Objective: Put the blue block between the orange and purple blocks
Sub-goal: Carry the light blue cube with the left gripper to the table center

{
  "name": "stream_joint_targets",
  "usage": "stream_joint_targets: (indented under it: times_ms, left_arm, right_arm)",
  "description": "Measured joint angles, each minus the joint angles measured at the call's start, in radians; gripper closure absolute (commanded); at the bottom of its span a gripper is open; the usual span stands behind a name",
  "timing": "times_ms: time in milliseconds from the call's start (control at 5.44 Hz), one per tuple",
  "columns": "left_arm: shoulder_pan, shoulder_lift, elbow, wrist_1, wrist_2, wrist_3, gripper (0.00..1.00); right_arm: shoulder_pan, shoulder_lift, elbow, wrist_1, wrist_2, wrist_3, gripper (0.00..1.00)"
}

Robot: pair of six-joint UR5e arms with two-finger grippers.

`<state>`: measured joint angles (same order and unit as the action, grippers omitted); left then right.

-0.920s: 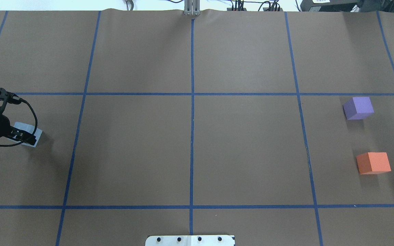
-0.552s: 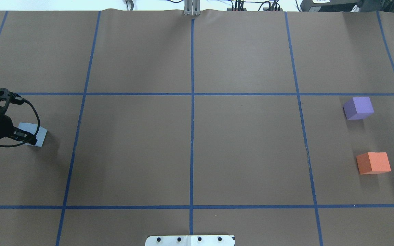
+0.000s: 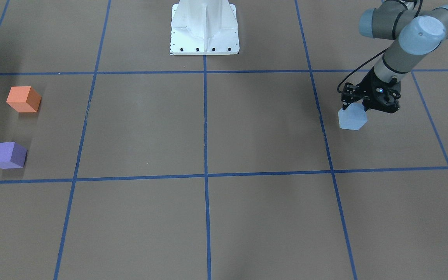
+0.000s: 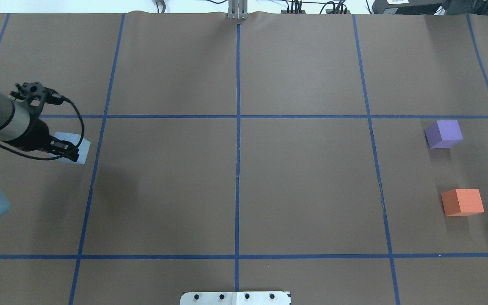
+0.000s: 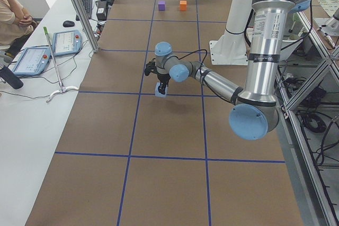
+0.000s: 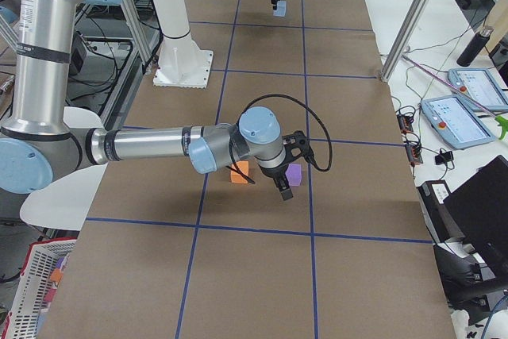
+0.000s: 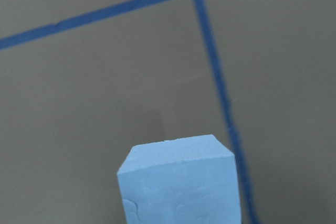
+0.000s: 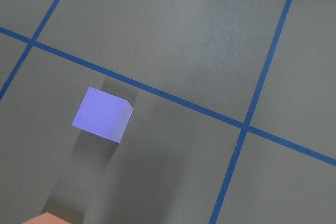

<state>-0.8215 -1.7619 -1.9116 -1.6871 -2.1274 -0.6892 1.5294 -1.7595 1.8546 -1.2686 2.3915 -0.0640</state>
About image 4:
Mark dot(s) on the black device on back edge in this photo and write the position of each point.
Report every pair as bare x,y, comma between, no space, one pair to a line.
429,7

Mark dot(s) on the grey metal clamp bracket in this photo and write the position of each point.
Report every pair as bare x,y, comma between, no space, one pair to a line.
238,9

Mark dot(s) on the purple foam block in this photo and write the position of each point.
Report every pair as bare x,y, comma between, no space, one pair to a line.
443,134

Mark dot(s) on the light blue foam block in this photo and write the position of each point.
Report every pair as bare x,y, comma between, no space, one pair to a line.
83,148

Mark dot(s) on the white metal base plate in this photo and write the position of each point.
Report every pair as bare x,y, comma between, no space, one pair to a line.
236,298

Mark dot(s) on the orange foam block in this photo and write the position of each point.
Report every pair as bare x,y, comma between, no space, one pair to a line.
462,202

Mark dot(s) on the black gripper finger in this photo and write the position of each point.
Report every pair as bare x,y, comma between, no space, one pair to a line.
66,150

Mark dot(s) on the black and red cable plugs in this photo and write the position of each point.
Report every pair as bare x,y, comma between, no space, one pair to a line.
324,7

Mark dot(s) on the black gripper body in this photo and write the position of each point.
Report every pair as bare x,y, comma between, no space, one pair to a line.
36,134

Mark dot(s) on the brown paper table mat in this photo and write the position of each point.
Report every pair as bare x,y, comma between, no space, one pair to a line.
279,153

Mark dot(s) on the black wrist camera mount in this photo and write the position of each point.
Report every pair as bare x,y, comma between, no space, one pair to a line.
34,96

